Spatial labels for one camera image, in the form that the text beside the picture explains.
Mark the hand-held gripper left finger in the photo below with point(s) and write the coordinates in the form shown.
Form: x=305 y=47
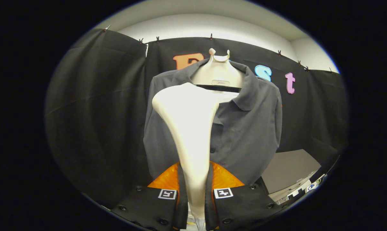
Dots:
x=182 y=205

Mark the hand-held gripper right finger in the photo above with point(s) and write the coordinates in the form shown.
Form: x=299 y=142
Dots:
x=209 y=205

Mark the grey button shirt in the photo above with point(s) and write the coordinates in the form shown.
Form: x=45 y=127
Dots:
x=244 y=138

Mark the cream garment hanger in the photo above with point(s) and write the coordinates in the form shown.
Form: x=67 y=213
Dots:
x=217 y=72

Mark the white side table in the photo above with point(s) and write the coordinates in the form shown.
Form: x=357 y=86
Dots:
x=296 y=191

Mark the grey cabinet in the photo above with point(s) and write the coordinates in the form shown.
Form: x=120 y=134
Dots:
x=289 y=166

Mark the small blue labelled item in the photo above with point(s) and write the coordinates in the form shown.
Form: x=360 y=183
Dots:
x=316 y=184

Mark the black backdrop cloth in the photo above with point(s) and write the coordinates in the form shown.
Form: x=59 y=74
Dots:
x=97 y=122

